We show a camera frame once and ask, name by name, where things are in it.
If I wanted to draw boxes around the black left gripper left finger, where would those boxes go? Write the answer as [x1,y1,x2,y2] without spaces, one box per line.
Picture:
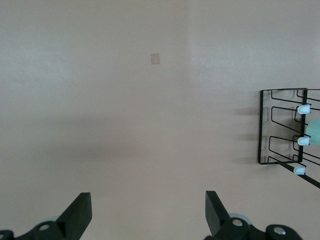
[0,192,93,240]

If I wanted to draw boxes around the black wire cup holder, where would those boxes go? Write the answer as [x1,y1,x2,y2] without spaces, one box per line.
[257,87,320,190]

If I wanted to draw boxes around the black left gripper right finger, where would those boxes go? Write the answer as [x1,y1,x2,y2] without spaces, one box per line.
[203,190,301,240]

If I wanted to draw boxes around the mint green plastic cup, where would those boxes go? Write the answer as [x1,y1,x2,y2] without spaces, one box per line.
[306,119,320,146]

